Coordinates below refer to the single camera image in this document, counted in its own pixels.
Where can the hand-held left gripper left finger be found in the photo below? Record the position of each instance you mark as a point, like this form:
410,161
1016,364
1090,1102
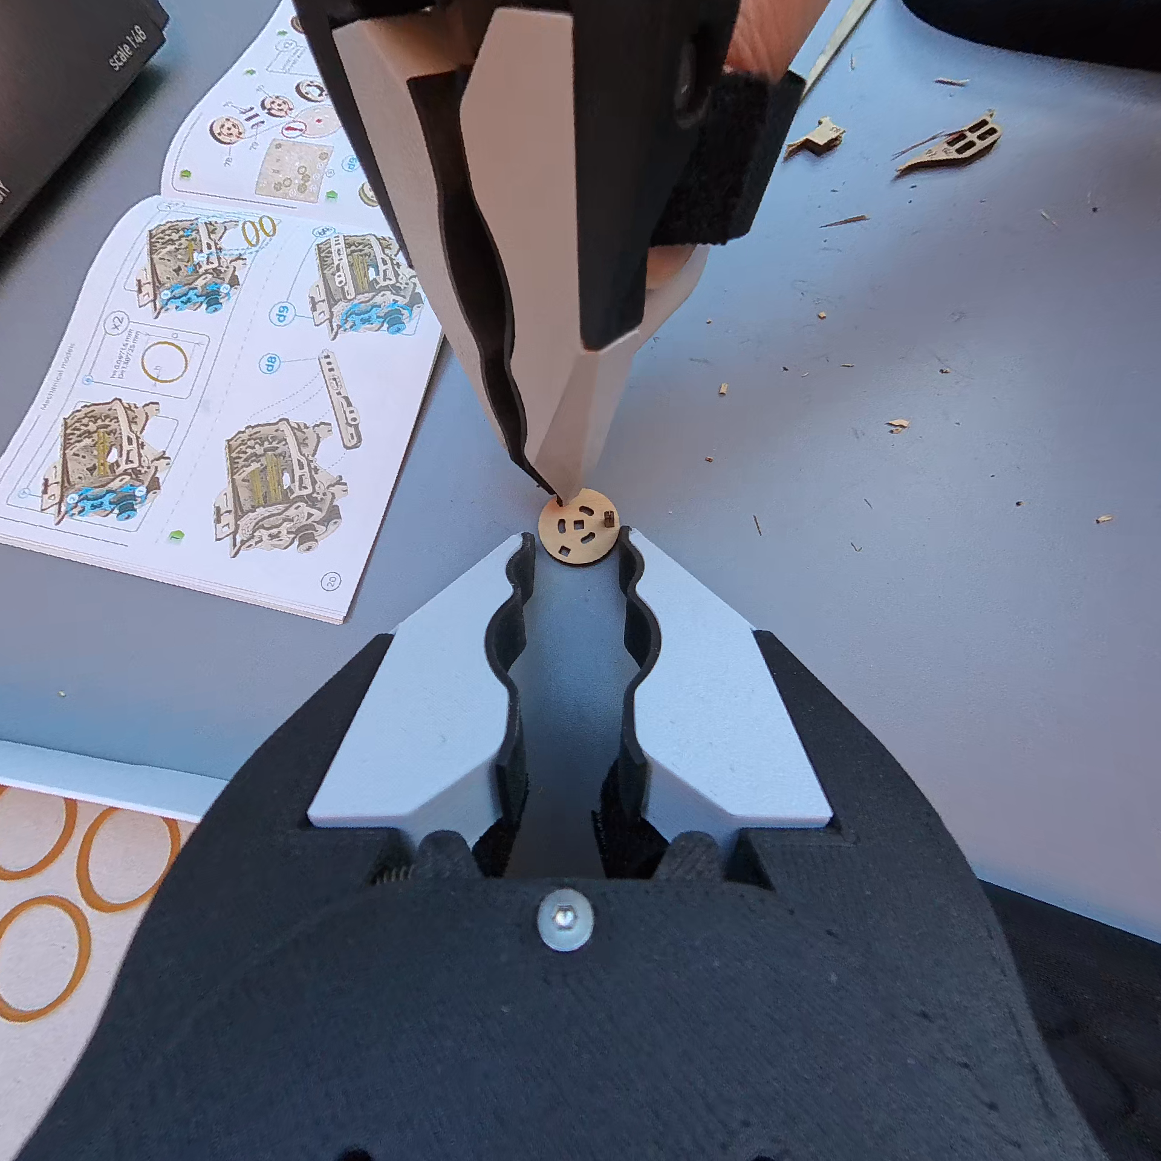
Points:
408,725

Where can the black mesh chair seat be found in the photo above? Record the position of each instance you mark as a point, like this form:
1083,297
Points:
1043,26

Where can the jagged wooden offcut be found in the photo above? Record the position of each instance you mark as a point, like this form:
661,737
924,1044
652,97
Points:
816,136

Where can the black model kit box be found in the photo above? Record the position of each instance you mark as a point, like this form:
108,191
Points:
54,73

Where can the group of tan rubber bands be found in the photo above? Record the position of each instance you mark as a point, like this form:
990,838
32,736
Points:
80,861

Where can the slotted wooden offcut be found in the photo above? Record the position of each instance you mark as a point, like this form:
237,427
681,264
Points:
961,140

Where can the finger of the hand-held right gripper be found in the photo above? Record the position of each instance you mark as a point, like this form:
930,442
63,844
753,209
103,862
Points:
395,136
535,181

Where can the printed instruction booklet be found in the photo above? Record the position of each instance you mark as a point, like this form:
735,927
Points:
272,507

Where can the black textured wrist rest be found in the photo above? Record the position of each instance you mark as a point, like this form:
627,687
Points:
1088,1042

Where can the person's right hand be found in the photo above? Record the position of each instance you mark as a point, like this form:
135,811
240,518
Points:
771,36

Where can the white cardboard tray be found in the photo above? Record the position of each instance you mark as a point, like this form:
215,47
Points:
91,779

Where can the round wooden disc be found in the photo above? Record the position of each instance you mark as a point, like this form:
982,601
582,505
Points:
581,544

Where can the thin wooden strip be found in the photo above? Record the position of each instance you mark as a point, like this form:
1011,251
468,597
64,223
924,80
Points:
839,40

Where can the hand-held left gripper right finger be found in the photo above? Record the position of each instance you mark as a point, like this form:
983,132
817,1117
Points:
725,725

